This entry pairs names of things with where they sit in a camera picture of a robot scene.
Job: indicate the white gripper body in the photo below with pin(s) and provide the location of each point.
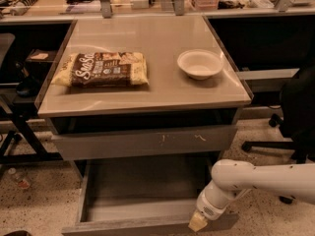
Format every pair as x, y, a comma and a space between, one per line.
210, 207

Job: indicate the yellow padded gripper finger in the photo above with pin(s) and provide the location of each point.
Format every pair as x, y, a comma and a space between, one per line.
197, 221

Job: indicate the grey drawer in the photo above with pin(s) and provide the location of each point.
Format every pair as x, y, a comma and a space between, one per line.
144, 142
139, 196

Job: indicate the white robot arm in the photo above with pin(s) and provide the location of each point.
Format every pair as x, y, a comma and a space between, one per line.
232, 179

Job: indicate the grey top drawer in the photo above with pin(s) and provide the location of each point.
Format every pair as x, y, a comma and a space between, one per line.
144, 142

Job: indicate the grey drawer cabinet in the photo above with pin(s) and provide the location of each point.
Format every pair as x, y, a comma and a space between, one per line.
169, 100

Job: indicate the black office chair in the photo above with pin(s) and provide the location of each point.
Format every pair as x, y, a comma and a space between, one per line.
298, 123

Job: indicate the white paper bowl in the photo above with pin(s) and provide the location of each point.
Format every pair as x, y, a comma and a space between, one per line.
200, 64

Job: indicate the brown seaweed snack bag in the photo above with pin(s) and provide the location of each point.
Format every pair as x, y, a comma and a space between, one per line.
103, 69

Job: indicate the plastic bottle on floor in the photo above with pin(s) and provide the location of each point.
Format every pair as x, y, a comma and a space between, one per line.
20, 178

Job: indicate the black coiled spring tool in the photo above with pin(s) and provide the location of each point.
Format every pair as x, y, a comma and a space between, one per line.
21, 7

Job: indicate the black table frame left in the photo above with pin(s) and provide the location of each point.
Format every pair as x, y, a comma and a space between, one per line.
40, 153

